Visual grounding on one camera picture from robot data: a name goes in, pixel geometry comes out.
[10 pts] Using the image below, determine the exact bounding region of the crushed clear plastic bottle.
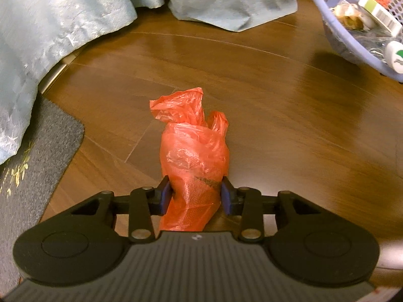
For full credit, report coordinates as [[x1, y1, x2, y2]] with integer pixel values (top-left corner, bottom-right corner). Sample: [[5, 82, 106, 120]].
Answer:
[[353, 31, 403, 74]]

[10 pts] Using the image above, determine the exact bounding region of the orange plastic bag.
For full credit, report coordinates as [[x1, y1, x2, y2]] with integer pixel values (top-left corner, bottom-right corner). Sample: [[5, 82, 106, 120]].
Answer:
[[149, 87, 230, 233]]

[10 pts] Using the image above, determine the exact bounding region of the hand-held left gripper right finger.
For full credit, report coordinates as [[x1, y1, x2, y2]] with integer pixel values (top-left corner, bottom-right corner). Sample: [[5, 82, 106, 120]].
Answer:
[[220, 176, 322, 243]]

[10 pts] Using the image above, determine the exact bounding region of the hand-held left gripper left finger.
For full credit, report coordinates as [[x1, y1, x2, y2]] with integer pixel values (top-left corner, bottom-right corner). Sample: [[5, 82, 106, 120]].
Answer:
[[71, 176, 172, 243]]

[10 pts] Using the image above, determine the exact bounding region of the purple plastic mesh basket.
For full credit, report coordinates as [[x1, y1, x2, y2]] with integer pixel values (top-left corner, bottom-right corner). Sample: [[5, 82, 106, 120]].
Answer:
[[303, 0, 403, 84]]

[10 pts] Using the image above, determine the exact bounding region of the white medicine box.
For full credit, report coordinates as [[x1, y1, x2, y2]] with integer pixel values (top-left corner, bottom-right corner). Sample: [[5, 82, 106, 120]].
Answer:
[[357, 0, 403, 37]]

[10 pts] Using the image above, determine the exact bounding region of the grey floor mat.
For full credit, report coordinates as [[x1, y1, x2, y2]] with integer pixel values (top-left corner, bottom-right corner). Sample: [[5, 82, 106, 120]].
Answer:
[[0, 94, 85, 294]]

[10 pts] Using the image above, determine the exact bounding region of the yellow snack wrapper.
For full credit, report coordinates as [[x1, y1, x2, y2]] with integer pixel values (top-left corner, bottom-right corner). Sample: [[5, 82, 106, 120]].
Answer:
[[333, 3, 362, 31]]

